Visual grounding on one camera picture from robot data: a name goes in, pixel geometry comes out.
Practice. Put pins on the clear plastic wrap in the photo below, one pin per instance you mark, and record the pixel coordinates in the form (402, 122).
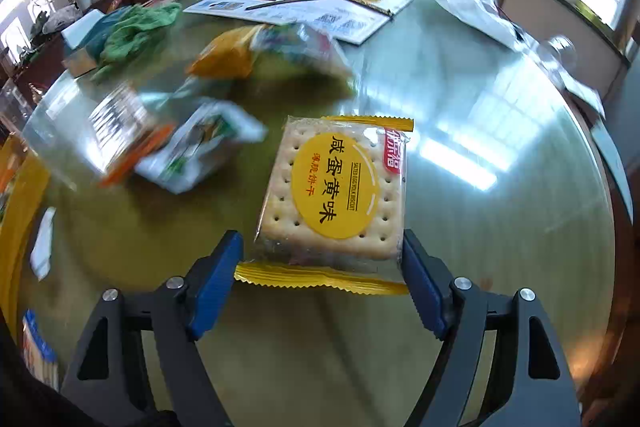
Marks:
(557, 52)

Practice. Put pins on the blue cracker packet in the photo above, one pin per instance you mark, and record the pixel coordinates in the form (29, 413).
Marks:
(37, 347)

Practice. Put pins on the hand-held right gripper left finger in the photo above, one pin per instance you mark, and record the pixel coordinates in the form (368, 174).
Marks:
(215, 287)

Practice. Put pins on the teal tissue box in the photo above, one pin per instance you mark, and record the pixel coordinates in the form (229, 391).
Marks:
(82, 37)

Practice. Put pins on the brown stick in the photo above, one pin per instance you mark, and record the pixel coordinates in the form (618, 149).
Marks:
(360, 2)

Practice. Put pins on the orange cracker packet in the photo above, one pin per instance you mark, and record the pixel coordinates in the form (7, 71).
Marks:
(122, 127)

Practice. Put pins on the printed leaflet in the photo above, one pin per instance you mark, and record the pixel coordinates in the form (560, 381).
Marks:
(310, 14)

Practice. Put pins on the yellow cracker packet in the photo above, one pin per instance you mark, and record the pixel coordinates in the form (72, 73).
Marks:
(330, 192)

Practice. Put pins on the white paper scrap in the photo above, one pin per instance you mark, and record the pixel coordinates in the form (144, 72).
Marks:
(42, 237)

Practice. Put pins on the clear plastic bag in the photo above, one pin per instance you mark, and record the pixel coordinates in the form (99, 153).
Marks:
(61, 19)

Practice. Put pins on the yellow snack packet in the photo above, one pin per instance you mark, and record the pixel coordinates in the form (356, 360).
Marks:
(222, 57)

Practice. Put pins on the green small snack packet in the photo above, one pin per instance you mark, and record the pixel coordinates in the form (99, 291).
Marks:
(300, 49)

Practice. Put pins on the white green-label snack packet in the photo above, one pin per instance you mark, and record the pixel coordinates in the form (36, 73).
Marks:
(200, 147)

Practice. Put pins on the clear glass pitcher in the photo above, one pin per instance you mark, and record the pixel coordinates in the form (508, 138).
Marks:
(12, 104)

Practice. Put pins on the dark pencil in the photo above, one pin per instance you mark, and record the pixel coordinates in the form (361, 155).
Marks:
(285, 2)

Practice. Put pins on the green cloth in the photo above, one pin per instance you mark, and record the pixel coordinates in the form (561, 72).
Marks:
(140, 27)

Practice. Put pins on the yellow cardboard tray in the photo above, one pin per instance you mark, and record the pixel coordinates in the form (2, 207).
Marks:
(15, 187)

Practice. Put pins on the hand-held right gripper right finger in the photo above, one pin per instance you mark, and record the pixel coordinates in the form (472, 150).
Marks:
(425, 287)

